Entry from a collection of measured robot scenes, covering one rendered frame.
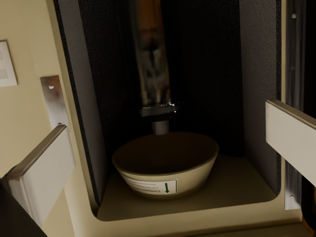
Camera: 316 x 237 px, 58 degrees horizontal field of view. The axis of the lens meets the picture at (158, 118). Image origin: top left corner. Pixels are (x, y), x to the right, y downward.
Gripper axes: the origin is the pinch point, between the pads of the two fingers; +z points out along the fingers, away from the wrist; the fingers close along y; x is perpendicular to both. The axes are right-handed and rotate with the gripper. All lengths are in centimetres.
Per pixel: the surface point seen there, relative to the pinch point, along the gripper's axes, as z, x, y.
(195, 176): 20.0, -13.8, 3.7
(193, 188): 21.1, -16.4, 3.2
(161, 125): 25.8, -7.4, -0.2
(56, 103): 17.1, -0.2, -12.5
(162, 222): 17.2, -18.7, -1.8
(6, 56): 60, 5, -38
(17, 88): 60, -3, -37
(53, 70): 17.2, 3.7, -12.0
